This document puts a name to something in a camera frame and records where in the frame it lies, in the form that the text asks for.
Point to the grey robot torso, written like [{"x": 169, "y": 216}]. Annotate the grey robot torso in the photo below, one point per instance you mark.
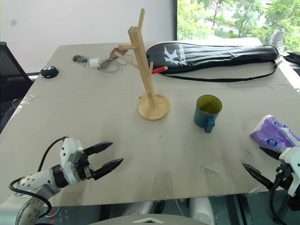
[{"x": 122, "y": 220}]

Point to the white sneaker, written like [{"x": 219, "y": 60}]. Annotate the white sneaker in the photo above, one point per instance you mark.
[{"x": 276, "y": 41}]

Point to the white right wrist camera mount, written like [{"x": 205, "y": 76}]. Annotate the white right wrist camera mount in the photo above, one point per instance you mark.
[{"x": 293, "y": 159}]

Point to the teal mug yellow inside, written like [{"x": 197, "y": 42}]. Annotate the teal mug yellow inside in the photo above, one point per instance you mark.
[{"x": 201, "y": 119}]

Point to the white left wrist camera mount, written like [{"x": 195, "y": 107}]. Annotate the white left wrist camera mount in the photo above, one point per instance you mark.
[{"x": 68, "y": 150}]

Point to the black racket bag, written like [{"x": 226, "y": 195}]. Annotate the black racket bag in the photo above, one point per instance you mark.
[{"x": 211, "y": 56}]

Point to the purple tissue pack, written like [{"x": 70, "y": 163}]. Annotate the purple tissue pack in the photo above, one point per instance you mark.
[{"x": 269, "y": 133}]

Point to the black key bundle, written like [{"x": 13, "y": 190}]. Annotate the black key bundle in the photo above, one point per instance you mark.
[{"x": 79, "y": 58}]

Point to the black window frame post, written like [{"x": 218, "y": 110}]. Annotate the black window frame post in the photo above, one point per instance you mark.
[{"x": 173, "y": 20}]

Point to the white rounded cylinder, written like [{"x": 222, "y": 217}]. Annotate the white rounded cylinder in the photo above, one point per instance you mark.
[{"x": 201, "y": 208}]

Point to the brown leather case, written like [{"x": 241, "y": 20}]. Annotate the brown leather case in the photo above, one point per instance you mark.
[{"x": 112, "y": 56}]

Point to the wooden mug tree stand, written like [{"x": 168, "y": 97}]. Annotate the wooden mug tree stand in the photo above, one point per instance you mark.
[{"x": 143, "y": 77}]

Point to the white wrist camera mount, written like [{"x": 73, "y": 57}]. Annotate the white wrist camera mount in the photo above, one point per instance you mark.
[
  {"x": 293, "y": 159},
  {"x": 68, "y": 150}
]

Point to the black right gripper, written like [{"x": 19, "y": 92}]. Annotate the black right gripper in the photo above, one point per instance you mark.
[{"x": 284, "y": 178}]

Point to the white charger plug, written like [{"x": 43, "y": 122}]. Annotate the white charger plug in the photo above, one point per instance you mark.
[{"x": 94, "y": 63}]

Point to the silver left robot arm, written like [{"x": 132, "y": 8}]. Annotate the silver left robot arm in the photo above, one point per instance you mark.
[{"x": 37, "y": 180}]

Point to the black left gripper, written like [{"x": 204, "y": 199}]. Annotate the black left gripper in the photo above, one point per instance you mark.
[{"x": 82, "y": 167}]

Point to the black office chair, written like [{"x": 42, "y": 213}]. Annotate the black office chair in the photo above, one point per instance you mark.
[{"x": 11, "y": 75}]

